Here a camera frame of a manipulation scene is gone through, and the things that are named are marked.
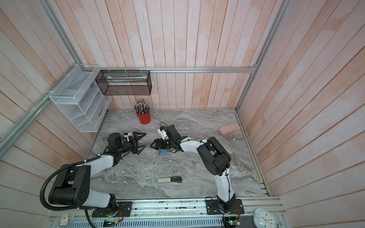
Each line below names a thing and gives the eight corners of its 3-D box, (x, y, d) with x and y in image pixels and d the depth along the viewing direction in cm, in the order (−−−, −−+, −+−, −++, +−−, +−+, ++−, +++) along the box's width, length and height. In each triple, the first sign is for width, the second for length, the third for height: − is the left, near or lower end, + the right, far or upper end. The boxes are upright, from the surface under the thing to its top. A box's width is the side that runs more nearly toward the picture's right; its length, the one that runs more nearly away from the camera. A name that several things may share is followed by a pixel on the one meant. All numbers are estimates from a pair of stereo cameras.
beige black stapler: (158, 185, 83) (157, 182, 79) (158, 179, 85) (157, 176, 81) (182, 185, 83) (182, 182, 79) (182, 179, 85) (182, 176, 81)
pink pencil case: (222, 136, 106) (223, 134, 104) (217, 130, 110) (218, 127, 107) (239, 129, 110) (241, 127, 108) (234, 123, 114) (235, 121, 112)
